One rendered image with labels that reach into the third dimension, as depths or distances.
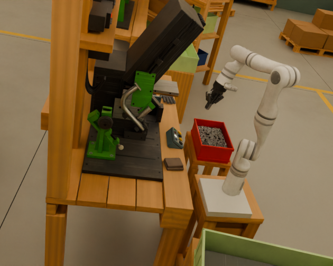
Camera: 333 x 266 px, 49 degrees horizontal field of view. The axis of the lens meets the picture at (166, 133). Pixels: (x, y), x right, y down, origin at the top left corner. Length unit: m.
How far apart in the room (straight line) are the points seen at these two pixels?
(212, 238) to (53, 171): 0.76
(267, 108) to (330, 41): 6.65
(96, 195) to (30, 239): 1.05
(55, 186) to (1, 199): 1.35
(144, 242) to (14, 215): 0.96
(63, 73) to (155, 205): 0.79
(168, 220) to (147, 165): 0.33
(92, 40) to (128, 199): 0.76
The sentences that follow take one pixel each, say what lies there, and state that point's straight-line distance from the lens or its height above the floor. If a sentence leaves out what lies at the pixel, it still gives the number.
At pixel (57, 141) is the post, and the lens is 1.56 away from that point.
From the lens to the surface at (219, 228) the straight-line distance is 2.00.
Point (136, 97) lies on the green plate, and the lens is 2.13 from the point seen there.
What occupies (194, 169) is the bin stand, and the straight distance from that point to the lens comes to 2.32.
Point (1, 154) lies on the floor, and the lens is 3.44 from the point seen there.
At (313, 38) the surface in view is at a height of 0.33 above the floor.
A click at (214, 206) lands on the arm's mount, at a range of 1.89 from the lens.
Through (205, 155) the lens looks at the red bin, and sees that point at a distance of 2.28.
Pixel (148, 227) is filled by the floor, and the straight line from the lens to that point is 2.89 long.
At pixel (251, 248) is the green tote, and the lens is 1.74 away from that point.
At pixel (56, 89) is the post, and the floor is 1.44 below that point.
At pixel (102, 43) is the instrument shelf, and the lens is 1.65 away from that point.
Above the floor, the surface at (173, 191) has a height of 0.90.
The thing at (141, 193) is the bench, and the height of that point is 0.88.
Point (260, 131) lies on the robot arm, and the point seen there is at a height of 1.33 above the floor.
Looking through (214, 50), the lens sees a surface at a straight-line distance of 5.05.
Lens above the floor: 2.14
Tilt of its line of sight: 33 degrees down
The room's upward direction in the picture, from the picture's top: 14 degrees clockwise
